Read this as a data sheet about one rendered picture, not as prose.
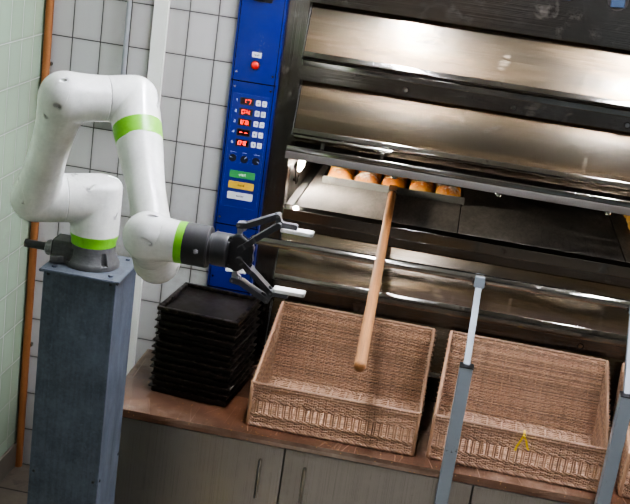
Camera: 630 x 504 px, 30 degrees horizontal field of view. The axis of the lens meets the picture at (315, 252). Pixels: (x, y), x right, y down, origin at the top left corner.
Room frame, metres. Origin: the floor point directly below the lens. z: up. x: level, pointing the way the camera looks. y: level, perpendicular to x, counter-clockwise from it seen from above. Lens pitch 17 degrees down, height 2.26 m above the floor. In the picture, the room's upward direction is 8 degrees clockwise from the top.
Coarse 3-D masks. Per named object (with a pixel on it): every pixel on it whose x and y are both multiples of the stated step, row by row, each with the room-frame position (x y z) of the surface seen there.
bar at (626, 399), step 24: (264, 240) 3.61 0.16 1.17; (288, 240) 3.62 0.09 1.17; (384, 264) 3.57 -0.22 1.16; (408, 264) 3.56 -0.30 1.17; (480, 288) 3.53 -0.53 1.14; (528, 288) 3.52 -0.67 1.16; (552, 288) 3.52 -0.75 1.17; (456, 384) 3.32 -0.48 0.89; (624, 384) 3.31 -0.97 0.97; (456, 408) 3.31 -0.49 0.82; (624, 408) 3.26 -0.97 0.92; (456, 432) 3.31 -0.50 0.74; (624, 432) 3.26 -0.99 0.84; (456, 456) 3.31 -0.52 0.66; (600, 480) 3.29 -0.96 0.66
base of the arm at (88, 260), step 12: (48, 240) 3.05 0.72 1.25; (60, 240) 3.04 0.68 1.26; (48, 252) 3.04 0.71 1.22; (60, 252) 3.03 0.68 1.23; (72, 252) 3.03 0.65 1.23; (84, 252) 3.00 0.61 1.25; (96, 252) 3.00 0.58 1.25; (108, 252) 3.02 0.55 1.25; (72, 264) 2.99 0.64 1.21; (84, 264) 2.99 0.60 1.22; (96, 264) 2.99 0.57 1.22; (108, 264) 3.01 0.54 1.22
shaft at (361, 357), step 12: (384, 216) 3.97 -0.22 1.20; (384, 228) 3.80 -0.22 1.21; (384, 240) 3.66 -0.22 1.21; (384, 252) 3.54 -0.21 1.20; (372, 276) 3.30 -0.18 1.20; (372, 288) 3.17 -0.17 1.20; (372, 300) 3.07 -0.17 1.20; (372, 312) 2.98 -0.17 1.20; (372, 324) 2.90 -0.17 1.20; (360, 336) 2.80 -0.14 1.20; (360, 348) 2.71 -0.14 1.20; (360, 360) 2.63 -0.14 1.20
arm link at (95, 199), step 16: (80, 176) 3.02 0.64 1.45; (96, 176) 3.04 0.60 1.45; (112, 176) 3.08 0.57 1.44; (80, 192) 2.98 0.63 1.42; (96, 192) 2.99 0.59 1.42; (112, 192) 3.01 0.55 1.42; (80, 208) 2.97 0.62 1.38; (96, 208) 2.99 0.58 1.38; (112, 208) 3.02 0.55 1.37; (80, 224) 3.00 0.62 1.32; (96, 224) 3.00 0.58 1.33; (112, 224) 3.02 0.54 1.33; (80, 240) 3.00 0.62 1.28; (96, 240) 3.00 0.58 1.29; (112, 240) 3.03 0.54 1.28
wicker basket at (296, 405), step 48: (288, 336) 3.91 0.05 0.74; (336, 336) 3.91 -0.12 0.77; (384, 336) 3.89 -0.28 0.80; (432, 336) 3.84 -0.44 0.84; (288, 384) 3.83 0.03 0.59; (336, 384) 3.86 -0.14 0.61; (384, 384) 3.85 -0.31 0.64; (288, 432) 3.47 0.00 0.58; (336, 432) 3.46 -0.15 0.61; (384, 432) 3.56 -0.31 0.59
